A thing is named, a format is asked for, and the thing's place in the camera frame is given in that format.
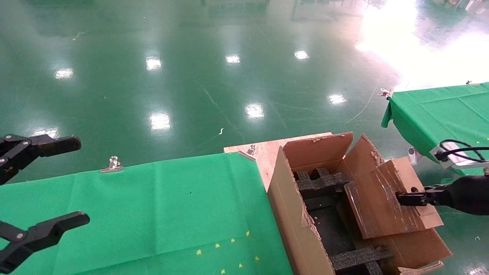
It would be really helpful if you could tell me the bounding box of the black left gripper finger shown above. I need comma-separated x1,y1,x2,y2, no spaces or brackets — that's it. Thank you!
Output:
0,134,82,186
0,211,90,273

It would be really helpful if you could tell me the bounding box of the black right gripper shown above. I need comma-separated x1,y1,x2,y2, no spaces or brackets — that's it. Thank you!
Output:
395,174,489,216

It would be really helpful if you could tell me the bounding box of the taped cardboard box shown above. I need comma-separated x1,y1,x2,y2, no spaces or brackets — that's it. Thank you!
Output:
343,156,444,240

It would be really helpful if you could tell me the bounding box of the large open cardboard carton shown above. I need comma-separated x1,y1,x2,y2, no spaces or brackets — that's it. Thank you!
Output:
267,132,453,275

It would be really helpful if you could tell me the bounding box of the green cloth side table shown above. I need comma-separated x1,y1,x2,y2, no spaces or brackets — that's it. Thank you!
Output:
381,82,489,184

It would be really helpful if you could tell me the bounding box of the green tablecloth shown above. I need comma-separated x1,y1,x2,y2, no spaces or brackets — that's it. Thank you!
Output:
0,152,293,275

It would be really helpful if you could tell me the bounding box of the black foam bottom pad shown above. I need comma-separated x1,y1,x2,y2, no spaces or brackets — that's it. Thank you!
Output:
306,197,358,254

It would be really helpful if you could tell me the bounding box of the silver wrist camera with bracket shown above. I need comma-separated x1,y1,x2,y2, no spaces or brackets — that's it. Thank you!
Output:
429,141,489,170

